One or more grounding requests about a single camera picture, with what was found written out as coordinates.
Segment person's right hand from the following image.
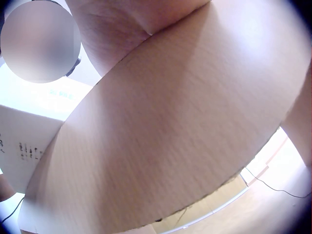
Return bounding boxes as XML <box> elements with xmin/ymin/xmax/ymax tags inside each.
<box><xmin>65</xmin><ymin>0</ymin><xmax>312</xmax><ymax>166</ymax></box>

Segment person's left hand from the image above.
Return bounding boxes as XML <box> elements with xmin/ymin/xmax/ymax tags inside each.
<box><xmin>0</xmin><ymin>173</ymin><xmax>15</xmax><ymax>202</ymax></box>

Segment person's right fingers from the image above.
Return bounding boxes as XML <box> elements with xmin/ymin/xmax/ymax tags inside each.
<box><xmin>280</xmin><ymin>72</ymin><xmax>312</xmax><ymax>166</ymax></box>

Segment pale cardboard box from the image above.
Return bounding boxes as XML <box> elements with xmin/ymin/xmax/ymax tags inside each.
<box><xmin>0</xmin><ymin>0</ymin><xmax>312</xmax><ymax>234</ymax></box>

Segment thin black cable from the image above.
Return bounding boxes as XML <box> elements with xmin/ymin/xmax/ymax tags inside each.
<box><xmin>245</xmin><ymin>167</ymin><xmax>309</xmax><ymax>198</ymax></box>
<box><xmin>3</xmin><ymin>196</ymin><xmax>24</xmax><ymax>221</ymax></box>

